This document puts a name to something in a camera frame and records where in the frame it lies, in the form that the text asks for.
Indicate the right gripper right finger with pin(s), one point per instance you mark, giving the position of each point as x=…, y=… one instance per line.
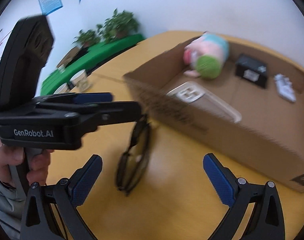
x=266, y=220

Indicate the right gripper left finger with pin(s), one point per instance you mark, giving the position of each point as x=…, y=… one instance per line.
x=39, y=222

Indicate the black sunglasses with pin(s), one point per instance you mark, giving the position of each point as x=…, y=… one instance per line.
x=134, y=161

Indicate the clear white phone case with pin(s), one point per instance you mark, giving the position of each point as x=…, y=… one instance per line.
x=196, y=95

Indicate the black UGREEN box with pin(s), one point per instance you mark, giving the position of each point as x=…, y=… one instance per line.
x=252, y=70

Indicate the grey sleeve forearm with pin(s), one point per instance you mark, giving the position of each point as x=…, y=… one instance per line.
x=11, y=211

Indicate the person's left hand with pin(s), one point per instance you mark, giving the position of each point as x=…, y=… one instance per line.
x=13, y=156

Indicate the green cloth covered bench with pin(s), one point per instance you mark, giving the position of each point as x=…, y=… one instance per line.
x=97, y=54

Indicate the potted green plant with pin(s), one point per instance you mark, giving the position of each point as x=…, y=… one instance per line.
x=118, y=26
x=87, y=38

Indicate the cardboard box tray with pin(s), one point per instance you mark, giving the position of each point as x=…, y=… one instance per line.
x=252, y=112

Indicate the pink teal pig plush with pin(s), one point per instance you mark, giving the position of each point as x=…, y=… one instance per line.
x=206, y=56

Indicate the blue wall poster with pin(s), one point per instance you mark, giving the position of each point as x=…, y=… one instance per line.
x=49, y=6

